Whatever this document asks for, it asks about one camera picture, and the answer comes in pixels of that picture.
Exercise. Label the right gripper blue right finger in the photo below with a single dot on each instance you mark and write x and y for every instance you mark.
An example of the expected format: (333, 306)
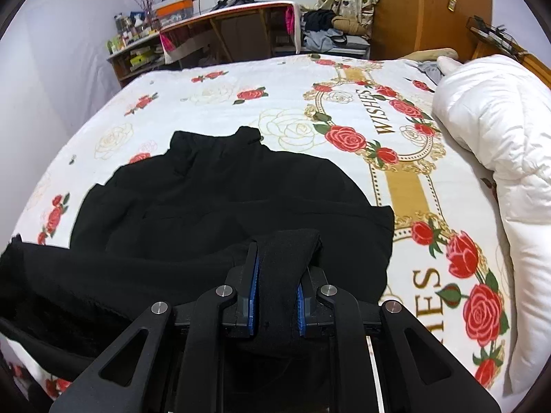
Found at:
(384, 358)

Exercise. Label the wooden desk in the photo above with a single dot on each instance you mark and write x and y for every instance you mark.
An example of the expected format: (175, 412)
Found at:
(249, 32)

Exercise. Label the white duvet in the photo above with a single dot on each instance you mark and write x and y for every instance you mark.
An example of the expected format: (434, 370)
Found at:
(500, 111)

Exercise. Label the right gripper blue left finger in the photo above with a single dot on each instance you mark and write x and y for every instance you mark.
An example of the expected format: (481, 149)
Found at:
(168, 359)

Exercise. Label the wooden headboard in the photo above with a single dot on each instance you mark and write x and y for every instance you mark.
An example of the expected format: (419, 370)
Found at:
(486, 48)

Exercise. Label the wooden wardrobe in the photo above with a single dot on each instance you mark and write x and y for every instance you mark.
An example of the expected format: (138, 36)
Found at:
(403, 26)

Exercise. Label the orange storage box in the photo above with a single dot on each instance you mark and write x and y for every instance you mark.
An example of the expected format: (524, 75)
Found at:
(173, 11)

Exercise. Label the low wooden shelf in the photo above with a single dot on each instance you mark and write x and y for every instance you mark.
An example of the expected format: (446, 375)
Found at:
(136, 59)

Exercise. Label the black coat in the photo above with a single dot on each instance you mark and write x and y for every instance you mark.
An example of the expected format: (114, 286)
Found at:
(170, 227)

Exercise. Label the floral rose bedsheet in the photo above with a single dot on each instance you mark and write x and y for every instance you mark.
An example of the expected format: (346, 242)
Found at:
(373, 120)

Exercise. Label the clothes pile on chair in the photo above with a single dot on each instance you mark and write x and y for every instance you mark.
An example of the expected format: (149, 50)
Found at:
(323, 31)

